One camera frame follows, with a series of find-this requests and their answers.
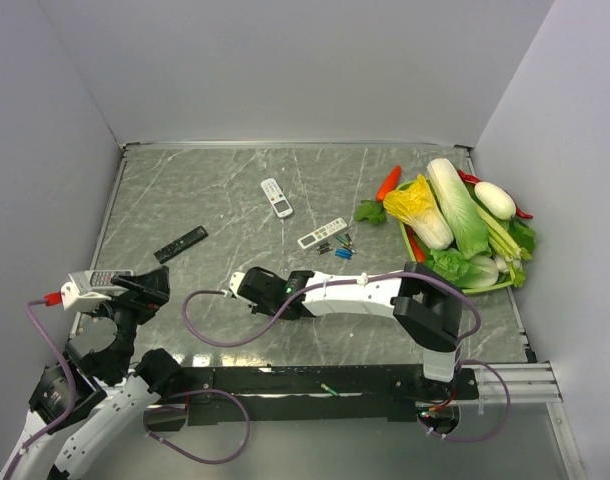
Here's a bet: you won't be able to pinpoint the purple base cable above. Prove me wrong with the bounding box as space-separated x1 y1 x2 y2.
143 389 251 464

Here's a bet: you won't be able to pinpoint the green lettuce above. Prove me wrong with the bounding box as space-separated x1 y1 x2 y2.
425 249 483 288

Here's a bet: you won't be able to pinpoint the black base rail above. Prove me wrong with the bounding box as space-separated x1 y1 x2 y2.
166 364 479 426

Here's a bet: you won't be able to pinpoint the bok choy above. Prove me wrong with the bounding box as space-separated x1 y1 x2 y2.
465 254 522 289

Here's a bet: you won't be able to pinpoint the red chili pepper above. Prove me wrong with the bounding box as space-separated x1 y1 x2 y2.
457 168 534 220

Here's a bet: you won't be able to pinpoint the green battery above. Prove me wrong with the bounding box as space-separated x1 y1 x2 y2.
320 383 340 397
334 235 351 246

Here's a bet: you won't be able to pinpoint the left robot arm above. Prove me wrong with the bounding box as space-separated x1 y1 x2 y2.
0 266 183 479

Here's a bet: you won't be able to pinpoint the white remote middle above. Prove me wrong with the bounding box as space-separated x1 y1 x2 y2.
297 217 348 250

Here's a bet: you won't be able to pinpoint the white eggplant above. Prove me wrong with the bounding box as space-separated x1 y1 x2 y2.
474 181 517 220

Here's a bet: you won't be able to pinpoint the orange carrot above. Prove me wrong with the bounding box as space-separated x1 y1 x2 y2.
375 165 402 202

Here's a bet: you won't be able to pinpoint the yellow napa cabbage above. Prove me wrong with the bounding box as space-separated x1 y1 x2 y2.
383 174 454 250

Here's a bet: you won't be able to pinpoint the green plastic tray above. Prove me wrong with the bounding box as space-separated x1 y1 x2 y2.
385 174 525 294

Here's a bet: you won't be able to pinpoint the green leaf by carrot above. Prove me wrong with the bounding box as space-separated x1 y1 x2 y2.
354 200 386 225

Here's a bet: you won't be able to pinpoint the black remote control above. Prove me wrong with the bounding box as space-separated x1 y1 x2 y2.
154 226 209 264

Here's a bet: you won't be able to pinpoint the white remote far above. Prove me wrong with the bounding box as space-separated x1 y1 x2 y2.
260 178 294 219

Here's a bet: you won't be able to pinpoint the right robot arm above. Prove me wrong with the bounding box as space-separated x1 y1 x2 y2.
229 262 481 399

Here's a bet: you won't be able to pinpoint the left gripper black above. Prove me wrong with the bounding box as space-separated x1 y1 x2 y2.
80 264 169 377

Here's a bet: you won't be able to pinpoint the celery stalks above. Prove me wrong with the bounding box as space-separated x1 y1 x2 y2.
476 205 532 261

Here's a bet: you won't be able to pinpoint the red pepper in tray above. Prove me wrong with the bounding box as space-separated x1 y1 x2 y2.
405 226 426 263

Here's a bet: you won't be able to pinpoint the green napa cabbage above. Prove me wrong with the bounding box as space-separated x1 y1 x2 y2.
427 158 491 259

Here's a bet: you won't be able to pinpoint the white grey remote left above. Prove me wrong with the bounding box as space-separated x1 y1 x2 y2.
69 270 134 291

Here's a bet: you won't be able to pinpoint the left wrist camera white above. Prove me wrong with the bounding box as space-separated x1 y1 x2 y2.
43 271 111 312

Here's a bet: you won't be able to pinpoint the blue battery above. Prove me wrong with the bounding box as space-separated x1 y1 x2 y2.
335 248 353 259

